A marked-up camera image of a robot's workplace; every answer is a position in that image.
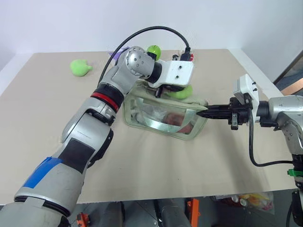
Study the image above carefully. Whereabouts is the green transparent zip pouch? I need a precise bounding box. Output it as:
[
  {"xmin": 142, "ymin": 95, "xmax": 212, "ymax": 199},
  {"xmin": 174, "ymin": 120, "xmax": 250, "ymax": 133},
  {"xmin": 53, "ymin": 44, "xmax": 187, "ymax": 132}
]
[{"xmin": 122, "ymin": 81, "xmax": 210, "ymax": 142}]

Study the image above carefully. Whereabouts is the orange black bracket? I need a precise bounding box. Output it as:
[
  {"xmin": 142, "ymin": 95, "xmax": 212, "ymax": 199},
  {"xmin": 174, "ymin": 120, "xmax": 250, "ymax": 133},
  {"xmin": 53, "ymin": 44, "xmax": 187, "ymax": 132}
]
[{"xmin": 187, "ymin": 198, "xmax": 202, "ymax": 223}]

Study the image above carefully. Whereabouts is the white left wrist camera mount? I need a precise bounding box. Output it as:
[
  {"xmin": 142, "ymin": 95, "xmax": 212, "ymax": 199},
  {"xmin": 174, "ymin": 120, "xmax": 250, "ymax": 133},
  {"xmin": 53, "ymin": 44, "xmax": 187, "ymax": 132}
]
[{"xmin": 148, "ymin": 59, "xmax": 195, "ymax": 89}]

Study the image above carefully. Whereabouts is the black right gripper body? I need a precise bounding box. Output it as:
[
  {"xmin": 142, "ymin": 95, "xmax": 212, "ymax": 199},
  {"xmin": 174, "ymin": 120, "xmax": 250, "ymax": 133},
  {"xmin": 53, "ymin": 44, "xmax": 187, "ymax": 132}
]
[{"xmin": 227, "ymin": 93, "xmax": 253, "ymax": 131}]

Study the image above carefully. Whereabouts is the clear bag with colourful items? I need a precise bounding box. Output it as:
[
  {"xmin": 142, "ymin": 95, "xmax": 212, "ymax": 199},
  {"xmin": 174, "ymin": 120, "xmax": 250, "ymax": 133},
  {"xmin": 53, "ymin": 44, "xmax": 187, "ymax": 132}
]
[{"xmin": 214, "ymin": 192, "xmax": 275, "ymax": 215}]

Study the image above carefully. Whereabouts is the dark rounded shape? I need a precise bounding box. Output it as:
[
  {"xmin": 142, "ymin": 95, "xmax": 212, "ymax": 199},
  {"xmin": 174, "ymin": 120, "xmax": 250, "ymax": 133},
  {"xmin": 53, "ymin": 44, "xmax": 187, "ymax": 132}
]
[{"xmin": 153, "ymin": 198, "xmax": 193, "ymax": 227}]

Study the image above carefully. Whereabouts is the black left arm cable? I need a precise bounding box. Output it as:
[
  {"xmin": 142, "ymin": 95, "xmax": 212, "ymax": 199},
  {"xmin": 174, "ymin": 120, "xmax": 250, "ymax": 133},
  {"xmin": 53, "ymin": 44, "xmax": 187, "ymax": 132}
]
[{"xmin": 98, "ymin": 26, "xmax": 196, "ymax": 86}]

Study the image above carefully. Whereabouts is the purple flat object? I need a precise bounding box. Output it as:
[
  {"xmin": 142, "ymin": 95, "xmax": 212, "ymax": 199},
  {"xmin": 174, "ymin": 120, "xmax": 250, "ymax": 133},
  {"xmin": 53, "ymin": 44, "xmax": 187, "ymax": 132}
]
[{"xmin": 108, "ymin": 47, "xmax": 130, "ymax": 62}]

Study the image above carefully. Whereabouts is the green plush keychain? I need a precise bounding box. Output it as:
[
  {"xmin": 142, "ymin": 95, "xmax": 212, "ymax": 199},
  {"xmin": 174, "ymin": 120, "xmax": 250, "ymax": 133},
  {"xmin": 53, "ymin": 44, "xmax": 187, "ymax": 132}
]
[{"xmin": 167, "ymin": 85, "xmax": 194, "ymax": 100}]

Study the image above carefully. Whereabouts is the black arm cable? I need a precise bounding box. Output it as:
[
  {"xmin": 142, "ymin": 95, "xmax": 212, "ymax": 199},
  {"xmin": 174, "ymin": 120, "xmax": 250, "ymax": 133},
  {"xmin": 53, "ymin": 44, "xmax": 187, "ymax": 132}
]
[
  {"xmin": 247, "ymin": 111, "xmax": 294, "ymax": 167},
  {"xmin": 98, "ymin": 26, "xmax": 196, "ymax": 86}
]

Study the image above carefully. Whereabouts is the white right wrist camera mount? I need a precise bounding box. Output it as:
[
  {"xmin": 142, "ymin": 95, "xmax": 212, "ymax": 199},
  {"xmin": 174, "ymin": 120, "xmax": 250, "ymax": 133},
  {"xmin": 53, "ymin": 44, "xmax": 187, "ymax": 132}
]
[{"xmin": 232, "ymin": 73, "xmax": 260, "ymax": 123}]

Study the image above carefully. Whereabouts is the green plush toy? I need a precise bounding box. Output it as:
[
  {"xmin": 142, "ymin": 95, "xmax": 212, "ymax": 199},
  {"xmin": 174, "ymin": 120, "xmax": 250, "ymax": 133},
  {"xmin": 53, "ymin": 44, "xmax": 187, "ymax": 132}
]
[{"xmin": 70, "ymin": 59, "xmax": 93, "ymax": 77}]

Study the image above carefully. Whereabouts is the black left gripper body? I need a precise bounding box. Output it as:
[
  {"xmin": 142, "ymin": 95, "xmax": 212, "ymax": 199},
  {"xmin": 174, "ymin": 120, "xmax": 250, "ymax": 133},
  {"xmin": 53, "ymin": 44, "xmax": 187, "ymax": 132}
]
[{"xmin": 147, "ymin": 81, "xmax": 188, "ymax": 95}]

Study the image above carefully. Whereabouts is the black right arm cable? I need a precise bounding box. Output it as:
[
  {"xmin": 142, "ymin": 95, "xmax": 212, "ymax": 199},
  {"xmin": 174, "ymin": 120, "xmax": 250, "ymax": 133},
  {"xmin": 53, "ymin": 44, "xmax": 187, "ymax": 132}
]
[{"xmin": 247, "ymin": 111, "xmax": 294, "ymax": 167}]

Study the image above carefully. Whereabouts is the green glossy ball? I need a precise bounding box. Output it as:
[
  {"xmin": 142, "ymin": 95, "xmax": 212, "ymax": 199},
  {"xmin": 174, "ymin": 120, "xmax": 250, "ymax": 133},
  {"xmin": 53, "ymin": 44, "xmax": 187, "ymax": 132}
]
[{"xmin": 146, "ymin": 45, "xmax": 162, "ymax": 59}]

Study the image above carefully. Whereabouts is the small orange black clamp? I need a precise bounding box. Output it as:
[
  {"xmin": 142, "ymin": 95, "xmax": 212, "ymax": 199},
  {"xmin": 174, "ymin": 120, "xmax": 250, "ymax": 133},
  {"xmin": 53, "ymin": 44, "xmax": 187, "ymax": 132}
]
[{"xmin": 75, "ymin": 212, "xmax": 91, "ymax": 227}]

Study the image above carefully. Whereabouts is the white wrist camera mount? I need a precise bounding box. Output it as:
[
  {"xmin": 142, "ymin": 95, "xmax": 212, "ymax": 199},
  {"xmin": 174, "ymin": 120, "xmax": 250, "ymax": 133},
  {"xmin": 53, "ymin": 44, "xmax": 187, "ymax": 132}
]
[
  {"xmin": 148, "ymin": 59, "xmax": 195, "ymax": 89},
  {"xmin": 232, "ymin": 73, "xmax": 260, "ymax": 123}
]

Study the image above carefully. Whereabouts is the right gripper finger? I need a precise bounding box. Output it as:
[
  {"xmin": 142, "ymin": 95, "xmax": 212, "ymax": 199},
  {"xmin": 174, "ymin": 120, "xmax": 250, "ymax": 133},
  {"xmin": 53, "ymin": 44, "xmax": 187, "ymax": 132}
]
[
  {"xmin": 195, "ymin": 109, "xmax": 231, "ymax": 120},
  {"xmin": 205, "ymin": 104, "xmax": 230, "ymax": 112}
]

